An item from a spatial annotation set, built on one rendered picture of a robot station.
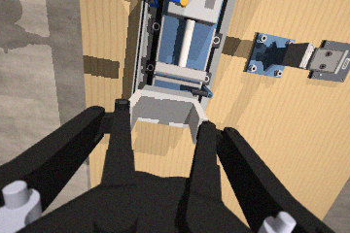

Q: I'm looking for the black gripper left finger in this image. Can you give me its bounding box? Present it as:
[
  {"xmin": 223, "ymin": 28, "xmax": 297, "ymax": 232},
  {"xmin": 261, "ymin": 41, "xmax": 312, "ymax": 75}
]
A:
[{"xmin": 0, "ymin": 89, "xmax": 142, "ymax": 233}]

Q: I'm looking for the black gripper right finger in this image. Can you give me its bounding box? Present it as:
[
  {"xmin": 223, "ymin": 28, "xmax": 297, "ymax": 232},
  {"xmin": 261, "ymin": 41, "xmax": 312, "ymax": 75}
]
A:
[{"xmin": 181, "ymin": 99, "xmax": 335, "ymax": 233}]

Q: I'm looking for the grey metal block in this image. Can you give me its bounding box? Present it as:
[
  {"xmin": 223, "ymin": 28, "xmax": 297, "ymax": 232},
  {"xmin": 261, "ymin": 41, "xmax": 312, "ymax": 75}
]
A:
[{"xmin": 138, "ymin": 84, "xmax": 194, "ymax": 128}]

